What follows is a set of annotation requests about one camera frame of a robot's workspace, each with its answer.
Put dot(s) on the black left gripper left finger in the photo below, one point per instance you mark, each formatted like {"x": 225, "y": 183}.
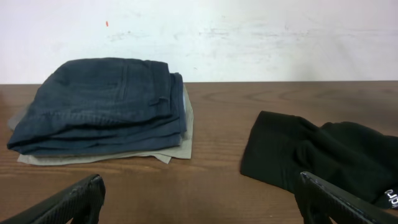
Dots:
{"x": 79, "y": 203}

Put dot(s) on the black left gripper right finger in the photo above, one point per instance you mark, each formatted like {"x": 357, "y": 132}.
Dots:
{"x": 321, "y": 202}

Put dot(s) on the black t-shirt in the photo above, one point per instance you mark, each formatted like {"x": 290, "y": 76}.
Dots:
{"x": 353, "y": 157}

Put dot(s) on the folded navy blue trousers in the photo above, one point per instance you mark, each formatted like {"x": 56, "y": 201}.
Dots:
{"x": 103, "y": 105}

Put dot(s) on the folded khaki beige trousers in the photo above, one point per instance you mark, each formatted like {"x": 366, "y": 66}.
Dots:
{"x": 182, "y": 151}

